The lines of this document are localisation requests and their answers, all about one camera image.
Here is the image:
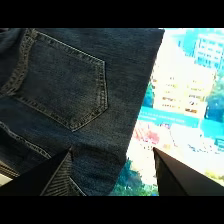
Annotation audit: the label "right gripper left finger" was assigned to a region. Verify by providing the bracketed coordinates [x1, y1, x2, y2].
[0, 147, 87, 197]

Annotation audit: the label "blue jeans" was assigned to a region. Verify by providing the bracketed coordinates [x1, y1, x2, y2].
[0, 27, 166, 197]

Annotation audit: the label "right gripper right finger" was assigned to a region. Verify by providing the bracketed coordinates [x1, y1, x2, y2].
[152, 147, 224, 197]

